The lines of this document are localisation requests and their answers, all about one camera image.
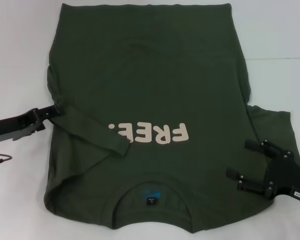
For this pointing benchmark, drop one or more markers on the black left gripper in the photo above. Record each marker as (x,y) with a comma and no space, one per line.
(15,125)

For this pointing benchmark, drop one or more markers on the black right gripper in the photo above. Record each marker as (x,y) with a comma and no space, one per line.
(287,177)

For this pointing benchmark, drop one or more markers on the dark green FREE t-shirt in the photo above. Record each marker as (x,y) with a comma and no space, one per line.
(165,75)

